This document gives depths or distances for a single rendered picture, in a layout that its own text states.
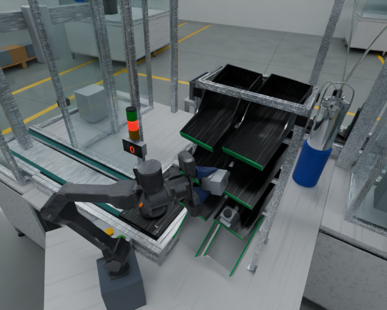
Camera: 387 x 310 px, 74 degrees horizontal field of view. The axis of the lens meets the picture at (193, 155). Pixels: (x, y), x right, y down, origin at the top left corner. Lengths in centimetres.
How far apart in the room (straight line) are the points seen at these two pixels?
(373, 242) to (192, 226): 95
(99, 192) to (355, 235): 131
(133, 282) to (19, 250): 177
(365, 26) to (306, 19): 262
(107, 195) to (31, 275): 184
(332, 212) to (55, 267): 144
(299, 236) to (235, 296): 47
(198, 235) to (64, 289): 59
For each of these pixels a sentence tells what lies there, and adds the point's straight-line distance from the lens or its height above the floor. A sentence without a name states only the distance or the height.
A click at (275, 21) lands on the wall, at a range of 1142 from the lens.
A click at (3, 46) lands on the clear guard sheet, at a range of 214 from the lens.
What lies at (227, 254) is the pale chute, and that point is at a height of 103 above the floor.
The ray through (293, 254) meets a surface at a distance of 139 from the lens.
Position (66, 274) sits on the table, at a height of 86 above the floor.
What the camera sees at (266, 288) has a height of 86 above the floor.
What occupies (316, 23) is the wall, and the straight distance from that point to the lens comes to 1138.
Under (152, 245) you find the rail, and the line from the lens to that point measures 121.
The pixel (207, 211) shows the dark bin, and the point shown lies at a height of 120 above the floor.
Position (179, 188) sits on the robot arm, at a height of 149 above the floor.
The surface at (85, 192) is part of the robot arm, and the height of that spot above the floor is 146.
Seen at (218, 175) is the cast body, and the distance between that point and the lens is 69.
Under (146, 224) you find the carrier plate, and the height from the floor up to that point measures 97.
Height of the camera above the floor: 195
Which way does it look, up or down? 37 degrees down
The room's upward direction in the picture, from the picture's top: 3 degrees clockwise
